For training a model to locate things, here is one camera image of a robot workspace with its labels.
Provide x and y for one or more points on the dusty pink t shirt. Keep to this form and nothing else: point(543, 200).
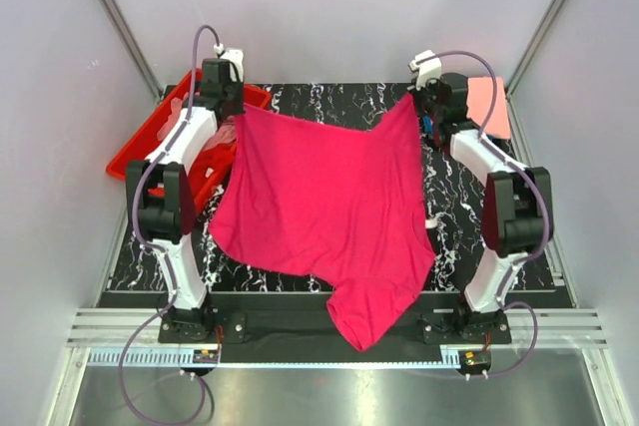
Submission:
point(225, 134)

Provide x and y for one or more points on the black marble table mat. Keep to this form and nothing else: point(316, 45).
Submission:
point(454, 198)

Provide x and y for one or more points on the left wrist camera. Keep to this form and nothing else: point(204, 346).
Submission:
point(236, 57)

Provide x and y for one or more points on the folded blue t shirt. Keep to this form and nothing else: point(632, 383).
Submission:
point(428, 125)

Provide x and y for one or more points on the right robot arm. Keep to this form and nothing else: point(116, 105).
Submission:
point(516, 221)

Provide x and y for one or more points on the magenta t shirt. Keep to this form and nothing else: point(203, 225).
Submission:
point(345, 206)

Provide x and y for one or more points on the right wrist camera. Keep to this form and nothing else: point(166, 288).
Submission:
point(424, 66)

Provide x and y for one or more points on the right aluminium frame post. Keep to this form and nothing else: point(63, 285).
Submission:
point(547, 21)

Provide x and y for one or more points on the left aluminium frame post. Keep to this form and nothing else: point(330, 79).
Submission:
point(124, 32)

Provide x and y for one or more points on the aluminium frame post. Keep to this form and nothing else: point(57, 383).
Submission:
point(124, 32)
point(547, 21)

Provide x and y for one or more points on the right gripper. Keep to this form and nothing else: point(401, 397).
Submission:
point(431, 84)

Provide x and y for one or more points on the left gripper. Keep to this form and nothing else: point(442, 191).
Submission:
point(240, 87)

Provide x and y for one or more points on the white slotted cable duct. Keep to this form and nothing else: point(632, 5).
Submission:
point(302, 356)

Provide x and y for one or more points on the aluminium rail profile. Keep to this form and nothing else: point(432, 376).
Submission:
point(113, 327)

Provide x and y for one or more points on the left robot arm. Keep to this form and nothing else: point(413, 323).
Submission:
point(161, 204)

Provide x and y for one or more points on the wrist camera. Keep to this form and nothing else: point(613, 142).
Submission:
point(236, 57)
point(424, 66)

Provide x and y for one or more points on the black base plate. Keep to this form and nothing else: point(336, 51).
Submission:
point(276, 319)

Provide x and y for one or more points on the red t shirt in bin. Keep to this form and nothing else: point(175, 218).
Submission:
point(208, 163)

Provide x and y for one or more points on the red plastic bin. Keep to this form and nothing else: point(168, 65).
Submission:
point(144, 141)

